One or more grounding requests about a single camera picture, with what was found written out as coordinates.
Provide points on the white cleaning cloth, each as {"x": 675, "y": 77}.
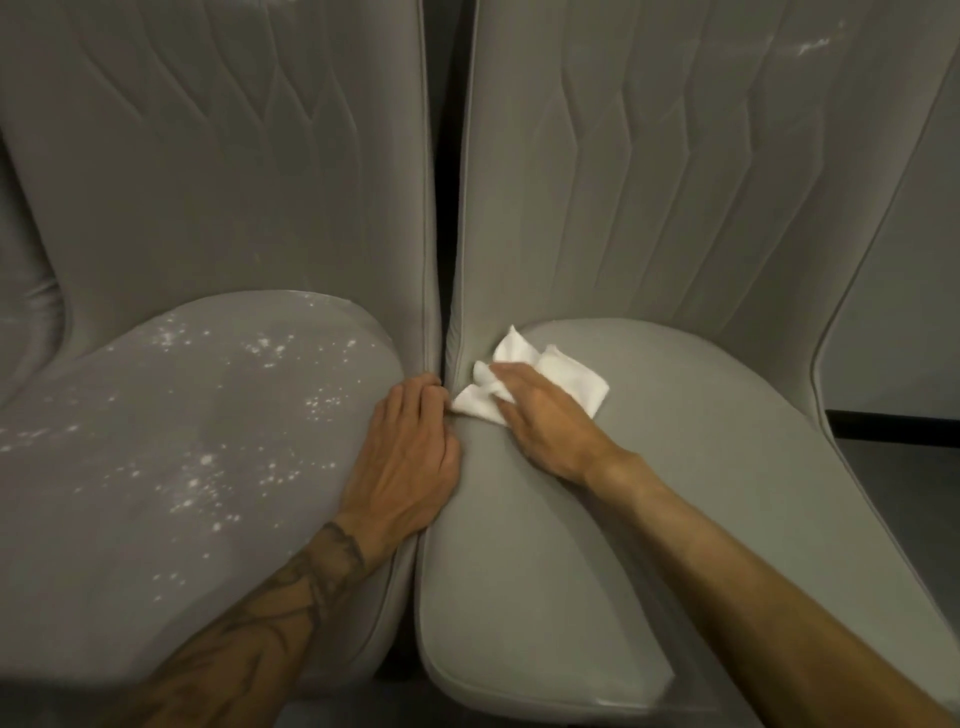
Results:
{"x": 570, "y": 375}

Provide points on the person's left forearm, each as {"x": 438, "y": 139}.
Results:
{"x": 255, "y": 645}

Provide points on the person's right hand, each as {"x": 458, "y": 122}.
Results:
{"x": 555, "y": 427}

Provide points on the grey padded chair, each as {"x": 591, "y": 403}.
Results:
{"x": 26, "y": 300}
{"x": 225, "y": 225}
{"x": 675, "y": 225}

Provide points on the person's right forearm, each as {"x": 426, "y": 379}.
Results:
{"x": 765, "y": 592}

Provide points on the person's left hand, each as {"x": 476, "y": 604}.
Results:
{"x": 405, "y": 465}

